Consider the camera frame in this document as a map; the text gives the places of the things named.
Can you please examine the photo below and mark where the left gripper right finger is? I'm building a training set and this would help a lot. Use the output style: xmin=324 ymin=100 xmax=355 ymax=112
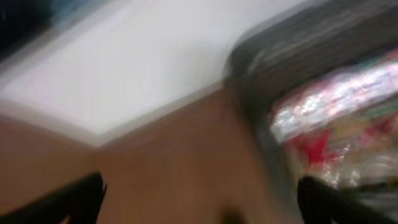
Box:
xmin=297 ymin=177 xmax=397 ymax=224

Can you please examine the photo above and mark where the grey plastic basket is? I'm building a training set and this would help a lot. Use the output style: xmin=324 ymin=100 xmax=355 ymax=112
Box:
xmin=229 ymin=0 xmax=397 ymax=214

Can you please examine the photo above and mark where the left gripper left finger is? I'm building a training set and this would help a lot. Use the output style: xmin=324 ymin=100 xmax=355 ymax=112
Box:
xmin=1 ymin=172 xmax=107 ymax=224

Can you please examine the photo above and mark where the multicolour tissue multipack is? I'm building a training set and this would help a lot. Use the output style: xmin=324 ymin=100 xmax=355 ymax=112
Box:
xmin=269 ymin=49 xmax=398 ymax=212

